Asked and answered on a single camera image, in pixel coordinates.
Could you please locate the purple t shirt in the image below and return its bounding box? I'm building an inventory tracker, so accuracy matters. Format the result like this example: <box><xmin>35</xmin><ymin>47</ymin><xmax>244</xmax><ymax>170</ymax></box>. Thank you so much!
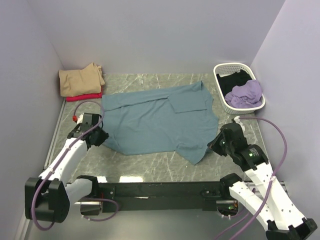
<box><xmin>224</xmin><ymin>79</ymin><xmax>263</xmax><ymax>109</ymax></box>

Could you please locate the folded beige t shirt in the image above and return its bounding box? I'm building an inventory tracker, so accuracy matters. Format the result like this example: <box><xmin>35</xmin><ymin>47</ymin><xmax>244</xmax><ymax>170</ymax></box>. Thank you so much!
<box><xmin>58</xmin><ymin>62</ymin><xmax>105</xmax><ymax>97</ymax></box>

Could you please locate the black t shirt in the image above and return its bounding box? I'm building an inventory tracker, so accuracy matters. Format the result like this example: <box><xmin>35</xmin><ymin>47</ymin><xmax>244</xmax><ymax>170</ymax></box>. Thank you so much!
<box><xmin>216</xmin><ymin>69</ymin><xmax>252</xmax><ymax>97</ymax></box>

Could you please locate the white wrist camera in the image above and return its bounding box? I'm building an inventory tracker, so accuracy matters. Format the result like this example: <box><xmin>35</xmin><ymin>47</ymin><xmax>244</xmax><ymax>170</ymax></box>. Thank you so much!
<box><xmin>232</xmin><ymin>116</ymin><xmax>246</xmax><ymax>132</ymax></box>
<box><xmin>72</xmin><ymin>113</ymin><xmax>85</xmax><ymax>125</ymax></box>

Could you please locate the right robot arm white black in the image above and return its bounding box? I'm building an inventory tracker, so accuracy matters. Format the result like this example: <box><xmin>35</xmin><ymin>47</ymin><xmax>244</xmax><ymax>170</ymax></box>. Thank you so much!
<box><xmin>208</xmin><ymin>120</ymin><xmax>318</xmax><ymax>240</ymax></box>

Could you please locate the blue t shirt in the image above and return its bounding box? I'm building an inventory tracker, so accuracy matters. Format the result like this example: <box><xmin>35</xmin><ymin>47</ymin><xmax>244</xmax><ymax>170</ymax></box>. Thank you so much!
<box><xmin>101</xmin><ymin>81</ymin><xmax>219</xmax><ymax>165</ymax></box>

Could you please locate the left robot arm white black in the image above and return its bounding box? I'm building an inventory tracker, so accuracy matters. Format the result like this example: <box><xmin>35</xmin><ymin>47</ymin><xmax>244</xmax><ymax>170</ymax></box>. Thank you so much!
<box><xmin>24</xmin><ymin>113</ymin><xmax>109</xmax><ymax>223</ymax></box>

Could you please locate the aluminium rail frame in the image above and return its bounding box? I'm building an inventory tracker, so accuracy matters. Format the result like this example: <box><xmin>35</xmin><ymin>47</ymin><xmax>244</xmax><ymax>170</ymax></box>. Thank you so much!
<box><xmin>13</xmin><ymin>106</ymin><xmax>301</xmax><ymax>240</ymax></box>

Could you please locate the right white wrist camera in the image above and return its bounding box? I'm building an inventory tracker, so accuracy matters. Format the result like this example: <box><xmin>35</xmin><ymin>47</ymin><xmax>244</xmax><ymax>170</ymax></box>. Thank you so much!
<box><xmin>232</xmin><ymin>116</ymin><xmax>246</xmax><ymax>132</ymax></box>

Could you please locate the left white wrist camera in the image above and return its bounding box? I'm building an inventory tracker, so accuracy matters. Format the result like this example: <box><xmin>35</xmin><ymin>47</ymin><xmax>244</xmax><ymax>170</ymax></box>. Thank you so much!
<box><xmin>72</xmin><ymin>113</ymin><xmax>85</xmax><ymax>125</ymax></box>

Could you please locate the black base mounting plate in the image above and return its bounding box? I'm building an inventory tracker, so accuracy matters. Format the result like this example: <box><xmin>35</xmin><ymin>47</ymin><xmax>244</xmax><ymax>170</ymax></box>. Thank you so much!
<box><xmin>97</xmin><ymin>181</ymin><xmax>236</xmax><ymax>211</ymax></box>

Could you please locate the folded pink t shirt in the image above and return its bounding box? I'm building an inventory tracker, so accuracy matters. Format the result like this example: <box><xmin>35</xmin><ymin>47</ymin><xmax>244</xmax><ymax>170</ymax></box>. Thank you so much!
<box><xmin>65</xmin><ymin>92</ymin><xmax>103</xmax><ymax>102</ymax></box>

